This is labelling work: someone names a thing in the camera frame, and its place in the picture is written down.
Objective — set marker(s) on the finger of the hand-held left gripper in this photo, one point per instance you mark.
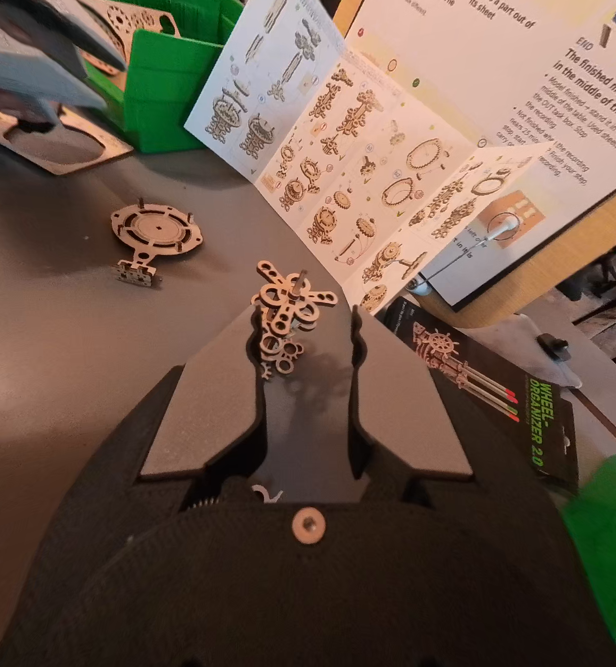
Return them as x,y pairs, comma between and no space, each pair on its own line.
86,31
26,73

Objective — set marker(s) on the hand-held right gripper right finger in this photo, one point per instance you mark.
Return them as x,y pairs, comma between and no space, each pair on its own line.
407,411

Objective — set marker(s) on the round wooden base part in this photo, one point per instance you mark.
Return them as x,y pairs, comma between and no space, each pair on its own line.
154,226

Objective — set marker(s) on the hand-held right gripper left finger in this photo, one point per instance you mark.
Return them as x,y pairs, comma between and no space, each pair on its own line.
203,411

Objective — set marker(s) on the wooden parts sheet with gears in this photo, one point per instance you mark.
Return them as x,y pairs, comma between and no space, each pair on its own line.
130,21

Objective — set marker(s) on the small black knob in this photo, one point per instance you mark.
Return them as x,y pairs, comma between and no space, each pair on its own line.
554,346

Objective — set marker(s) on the black model kit box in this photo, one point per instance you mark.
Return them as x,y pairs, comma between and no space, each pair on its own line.
500,396

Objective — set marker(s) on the wooden sheet with cutouts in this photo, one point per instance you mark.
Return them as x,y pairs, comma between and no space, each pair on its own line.
107,151

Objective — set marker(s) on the wooden axle and rings assembly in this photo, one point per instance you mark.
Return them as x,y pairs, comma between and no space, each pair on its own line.
282,312

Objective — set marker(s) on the folded assembly instruction leaflet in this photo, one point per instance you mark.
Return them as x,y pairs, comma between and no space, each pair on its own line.
297,120

